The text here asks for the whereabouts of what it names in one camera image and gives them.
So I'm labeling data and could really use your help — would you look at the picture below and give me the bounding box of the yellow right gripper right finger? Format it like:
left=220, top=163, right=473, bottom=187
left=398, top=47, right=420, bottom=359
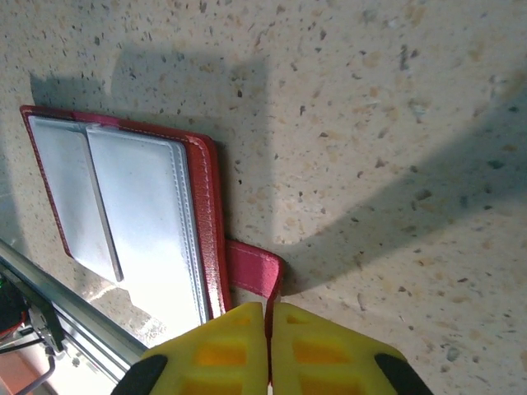
left=269, top=303, right=434, bottom=395

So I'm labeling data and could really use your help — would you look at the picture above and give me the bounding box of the aluminium front frame rail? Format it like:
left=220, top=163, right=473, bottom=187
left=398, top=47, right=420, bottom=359
left=0, top=237, right=160, bottom=386

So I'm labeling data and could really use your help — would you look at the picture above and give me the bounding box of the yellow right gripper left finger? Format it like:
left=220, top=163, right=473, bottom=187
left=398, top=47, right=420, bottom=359
left=117, top=302, right=269, bottom=395

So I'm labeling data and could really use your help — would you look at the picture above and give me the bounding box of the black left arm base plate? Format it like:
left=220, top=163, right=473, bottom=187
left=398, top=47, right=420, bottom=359
left=0, top=267, right=65, bottom=359

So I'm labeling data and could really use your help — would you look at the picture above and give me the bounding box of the red leather card holder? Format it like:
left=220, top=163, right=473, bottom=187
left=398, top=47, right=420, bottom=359
left=19, top=105, right=286, bottom=395

